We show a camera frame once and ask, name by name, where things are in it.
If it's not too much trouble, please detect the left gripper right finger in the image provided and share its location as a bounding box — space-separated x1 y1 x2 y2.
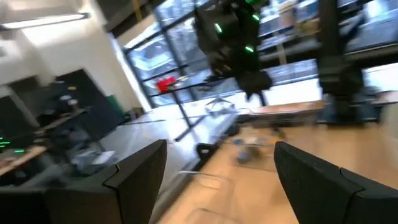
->
273 141 398 224

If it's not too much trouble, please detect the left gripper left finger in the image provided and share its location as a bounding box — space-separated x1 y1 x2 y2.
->
0 139 168 224

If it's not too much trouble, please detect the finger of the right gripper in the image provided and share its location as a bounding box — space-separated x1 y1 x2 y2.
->
238 70 274 101

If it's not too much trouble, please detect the hourglass with blue sand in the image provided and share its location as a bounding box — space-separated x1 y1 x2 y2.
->
236 139 259 164

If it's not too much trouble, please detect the clear plastic bin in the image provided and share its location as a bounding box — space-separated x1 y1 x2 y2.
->
175 169 239 224
228 124 287 174

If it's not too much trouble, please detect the metal floor stand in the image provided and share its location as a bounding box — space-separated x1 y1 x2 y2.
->
167 83 208 142

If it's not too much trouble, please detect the red boxy object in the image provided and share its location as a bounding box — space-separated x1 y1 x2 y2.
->
155 77 177 94

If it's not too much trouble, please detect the green board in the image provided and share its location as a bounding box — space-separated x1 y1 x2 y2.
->
107 95 126 116

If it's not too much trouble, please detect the wooden background desk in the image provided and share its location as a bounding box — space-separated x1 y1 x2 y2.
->
0 107 91 178

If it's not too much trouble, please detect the white ceiling light panel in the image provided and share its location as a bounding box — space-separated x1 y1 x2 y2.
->
0 12 91 31

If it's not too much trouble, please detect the glass window wall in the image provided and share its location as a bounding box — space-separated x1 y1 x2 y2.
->
123 0 398 108

